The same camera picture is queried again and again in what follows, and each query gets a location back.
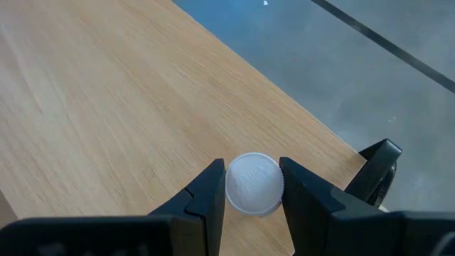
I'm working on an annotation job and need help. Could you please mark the pink medicine bottle white cap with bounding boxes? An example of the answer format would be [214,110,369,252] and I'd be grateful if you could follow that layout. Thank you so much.
[225,152,285,217]

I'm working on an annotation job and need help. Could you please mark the wooden shelf black metal frame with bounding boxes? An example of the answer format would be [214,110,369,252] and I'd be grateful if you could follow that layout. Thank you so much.
[0,0,404,256]

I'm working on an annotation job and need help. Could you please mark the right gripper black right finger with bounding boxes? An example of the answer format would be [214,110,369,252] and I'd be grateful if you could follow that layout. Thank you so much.
[279,156,406,256]

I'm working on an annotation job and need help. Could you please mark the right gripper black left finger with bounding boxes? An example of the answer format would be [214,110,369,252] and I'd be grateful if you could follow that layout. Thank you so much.
[147,158,227,256]

